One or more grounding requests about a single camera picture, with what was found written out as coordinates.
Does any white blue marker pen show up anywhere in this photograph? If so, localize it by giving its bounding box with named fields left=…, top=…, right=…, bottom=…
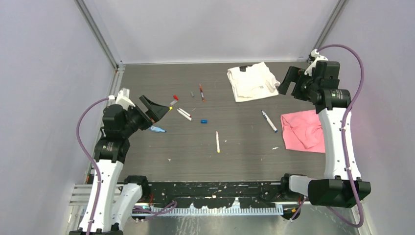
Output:
left=261, top=110, right=278, bottom=133

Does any pink cloth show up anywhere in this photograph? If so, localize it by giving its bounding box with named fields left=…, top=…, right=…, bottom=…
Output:
left=280, top=110, right=325, bottom=153

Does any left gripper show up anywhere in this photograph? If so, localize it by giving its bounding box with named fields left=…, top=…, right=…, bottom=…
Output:
left=121, top=95, right=169, bottom=137

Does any red pen cap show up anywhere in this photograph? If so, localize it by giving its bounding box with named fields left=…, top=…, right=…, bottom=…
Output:
left=170, top=95, right=179, bottom=106

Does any white acrylic marker grey tip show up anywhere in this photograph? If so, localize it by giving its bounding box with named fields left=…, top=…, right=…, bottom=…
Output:
left=177, top=109, right=192, bottom=121

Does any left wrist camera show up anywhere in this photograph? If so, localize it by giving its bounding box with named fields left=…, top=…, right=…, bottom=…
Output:
left=115, top=88, right=136, bottom=110

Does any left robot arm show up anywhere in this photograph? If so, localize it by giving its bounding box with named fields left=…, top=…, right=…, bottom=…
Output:
left=69, top=92, right=171, bottom=235

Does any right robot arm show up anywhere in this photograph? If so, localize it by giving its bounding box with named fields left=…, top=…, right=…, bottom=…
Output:
left=278, top=60, right=371, bottom=208

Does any light blue highlighter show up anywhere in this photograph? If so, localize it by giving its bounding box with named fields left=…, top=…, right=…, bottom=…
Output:
left=149, top=126, right=166, bottom=133

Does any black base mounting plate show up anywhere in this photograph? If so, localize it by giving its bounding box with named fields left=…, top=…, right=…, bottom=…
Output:
left=138, top=181, right=304, bottom=209

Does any white pen yellow end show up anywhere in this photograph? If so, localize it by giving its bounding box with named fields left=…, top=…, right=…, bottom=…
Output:
left=215, top=131, right=220, bottom=153

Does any orange brown gel pen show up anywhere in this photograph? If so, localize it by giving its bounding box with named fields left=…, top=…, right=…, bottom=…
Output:
left=199, top=84, right=206, bottom=102

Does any white folded cloth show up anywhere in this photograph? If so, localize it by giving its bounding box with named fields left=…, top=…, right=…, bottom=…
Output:
left=227, top=62, right=280, bottom=102

